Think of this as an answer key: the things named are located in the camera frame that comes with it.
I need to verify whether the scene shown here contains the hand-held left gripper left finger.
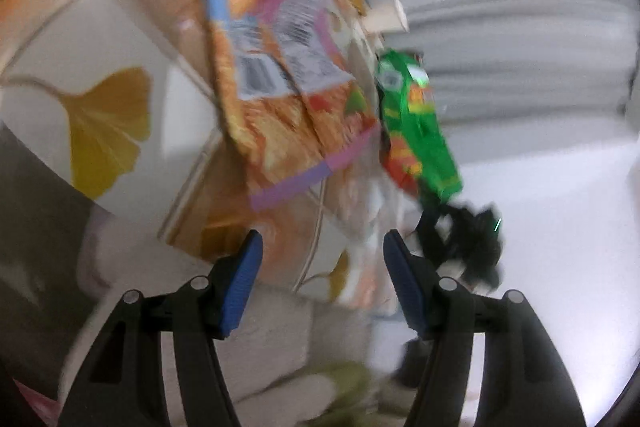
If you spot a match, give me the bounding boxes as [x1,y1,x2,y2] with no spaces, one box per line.
[57,229,264,427]

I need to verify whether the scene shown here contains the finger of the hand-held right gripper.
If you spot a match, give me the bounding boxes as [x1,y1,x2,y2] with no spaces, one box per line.
[417,206,451,264]

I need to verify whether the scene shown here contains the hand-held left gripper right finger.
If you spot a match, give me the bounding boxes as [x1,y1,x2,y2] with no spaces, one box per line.
[382,229,586,427]

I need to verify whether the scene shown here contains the tall green foil packet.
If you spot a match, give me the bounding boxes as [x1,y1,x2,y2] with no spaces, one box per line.
[374,48,463,208]

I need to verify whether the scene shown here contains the pink orange chips packet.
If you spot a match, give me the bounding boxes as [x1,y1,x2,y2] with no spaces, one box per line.
[192,0,381,212]

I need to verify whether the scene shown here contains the white plush toy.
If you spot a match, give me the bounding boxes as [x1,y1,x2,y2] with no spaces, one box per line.
[65,207,391,427]

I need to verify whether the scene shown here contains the white paper cup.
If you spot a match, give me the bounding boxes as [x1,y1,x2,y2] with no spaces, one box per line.
[362,0,411,35]

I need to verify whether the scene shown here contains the grey curtain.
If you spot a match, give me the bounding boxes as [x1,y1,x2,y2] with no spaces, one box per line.
[310,0,640,122]

